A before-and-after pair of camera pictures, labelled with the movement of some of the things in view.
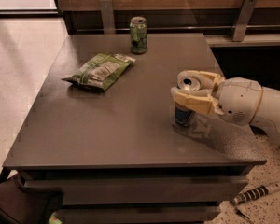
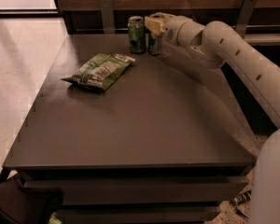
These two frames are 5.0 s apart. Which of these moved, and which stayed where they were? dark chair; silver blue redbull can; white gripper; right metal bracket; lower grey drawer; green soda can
Moved: white gripper; silver blue redbull can
Stayed: right metal bracket; dark chair; green soda can; lower grey drawer
